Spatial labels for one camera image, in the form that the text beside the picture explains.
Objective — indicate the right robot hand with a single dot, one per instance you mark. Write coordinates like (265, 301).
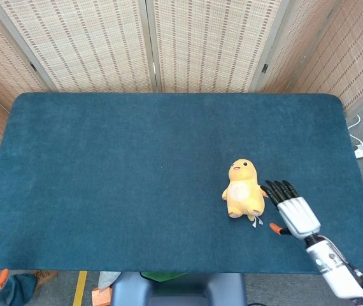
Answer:
(297, 216)

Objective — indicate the yellow plush toy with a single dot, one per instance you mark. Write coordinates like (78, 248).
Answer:
(243, 194)

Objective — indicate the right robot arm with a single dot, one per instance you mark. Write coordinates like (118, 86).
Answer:
(334, 264)

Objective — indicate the blue jeans leg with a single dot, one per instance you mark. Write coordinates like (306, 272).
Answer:
(12, 290)

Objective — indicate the brown shoe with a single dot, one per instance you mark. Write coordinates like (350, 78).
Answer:
(44, 276)

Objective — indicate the orange block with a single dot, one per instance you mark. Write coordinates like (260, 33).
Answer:
(101, 296)

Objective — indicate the blue felt table mat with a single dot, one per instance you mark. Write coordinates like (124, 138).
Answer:
(175, 178)

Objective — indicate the grey cloth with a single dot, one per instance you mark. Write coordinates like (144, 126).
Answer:
(108, 279)

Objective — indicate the dark blue robot torso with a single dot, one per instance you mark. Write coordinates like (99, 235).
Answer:
(178, 291)

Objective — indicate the green sheet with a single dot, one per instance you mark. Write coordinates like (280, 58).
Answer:
(164, 276)

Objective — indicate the black screen hinge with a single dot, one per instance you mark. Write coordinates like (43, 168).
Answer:
(33, 67)
(265, 68)

